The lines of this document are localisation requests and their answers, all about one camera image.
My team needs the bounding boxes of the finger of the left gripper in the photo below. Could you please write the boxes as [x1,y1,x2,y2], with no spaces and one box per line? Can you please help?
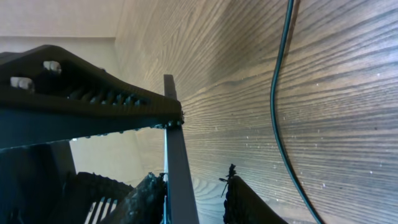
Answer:
[46,139,169,224]

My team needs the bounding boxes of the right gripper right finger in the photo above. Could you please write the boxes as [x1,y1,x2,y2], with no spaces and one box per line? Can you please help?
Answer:
[220,164,287,224]

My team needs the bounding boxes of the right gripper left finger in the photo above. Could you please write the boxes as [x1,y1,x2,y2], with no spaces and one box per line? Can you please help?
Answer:
[1,45,183,149]

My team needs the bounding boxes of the blue Samsung Galaxy smartphone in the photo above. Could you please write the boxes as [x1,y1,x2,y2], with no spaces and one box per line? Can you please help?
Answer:
[162,73,200,224]

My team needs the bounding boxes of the black USB charging cable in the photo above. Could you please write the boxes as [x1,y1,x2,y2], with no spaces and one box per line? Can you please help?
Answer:
[269,0,326,224]

